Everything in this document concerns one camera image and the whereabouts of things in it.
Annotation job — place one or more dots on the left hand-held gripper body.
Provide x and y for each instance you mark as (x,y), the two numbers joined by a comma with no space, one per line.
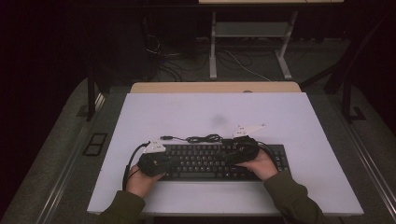
(151,163)

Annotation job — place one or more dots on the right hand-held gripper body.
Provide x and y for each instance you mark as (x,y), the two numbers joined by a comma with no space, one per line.
(247,149)

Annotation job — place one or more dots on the black computer keyboard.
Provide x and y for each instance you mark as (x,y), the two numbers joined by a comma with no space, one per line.
(199,165)

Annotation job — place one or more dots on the person's right hand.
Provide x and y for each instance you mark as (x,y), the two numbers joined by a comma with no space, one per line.
(263,168)

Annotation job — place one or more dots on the person's left hand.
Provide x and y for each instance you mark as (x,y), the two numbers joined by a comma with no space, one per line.
(140,185)

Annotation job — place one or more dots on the white board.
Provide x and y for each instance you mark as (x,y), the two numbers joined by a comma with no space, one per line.
(186,118)

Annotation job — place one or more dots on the black metal stand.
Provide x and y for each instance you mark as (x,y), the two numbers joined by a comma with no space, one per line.
(91,99)
(347,99)

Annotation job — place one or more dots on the black floor socket frame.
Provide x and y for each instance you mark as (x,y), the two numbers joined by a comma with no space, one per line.
(85,152)

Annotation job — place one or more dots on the aluminium floor rail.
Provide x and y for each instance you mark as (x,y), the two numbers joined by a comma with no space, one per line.
(367,161)
(68,171)

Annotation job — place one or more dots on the white metal desk frame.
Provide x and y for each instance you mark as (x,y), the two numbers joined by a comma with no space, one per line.
(213,46)

